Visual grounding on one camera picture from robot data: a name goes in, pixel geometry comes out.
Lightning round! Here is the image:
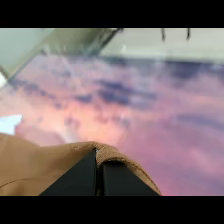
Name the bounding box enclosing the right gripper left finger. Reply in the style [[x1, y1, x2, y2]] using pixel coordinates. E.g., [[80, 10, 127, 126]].
[[39, 148, 99, 197]]

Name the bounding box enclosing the tan brown garment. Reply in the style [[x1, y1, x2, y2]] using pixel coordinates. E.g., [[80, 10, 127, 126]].
[[0, 132, 163, 197]]

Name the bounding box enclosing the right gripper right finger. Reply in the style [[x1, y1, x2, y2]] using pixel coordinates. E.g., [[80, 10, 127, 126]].
[[101, 160, 161, 197]]

